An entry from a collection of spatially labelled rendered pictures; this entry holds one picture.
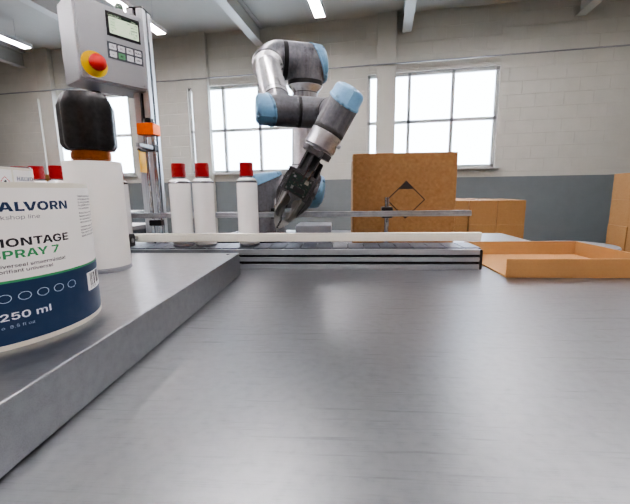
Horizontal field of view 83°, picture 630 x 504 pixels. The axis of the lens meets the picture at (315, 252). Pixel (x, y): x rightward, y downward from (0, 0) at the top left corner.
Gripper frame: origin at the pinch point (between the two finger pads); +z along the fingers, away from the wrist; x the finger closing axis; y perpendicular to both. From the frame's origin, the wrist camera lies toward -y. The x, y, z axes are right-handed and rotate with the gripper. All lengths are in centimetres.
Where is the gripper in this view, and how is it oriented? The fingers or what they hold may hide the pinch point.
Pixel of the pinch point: (279, 223)
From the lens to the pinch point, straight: 90.0
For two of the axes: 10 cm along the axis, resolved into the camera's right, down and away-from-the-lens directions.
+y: -0.7, 1.7, -9.8
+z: -4.9, 8.5, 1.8
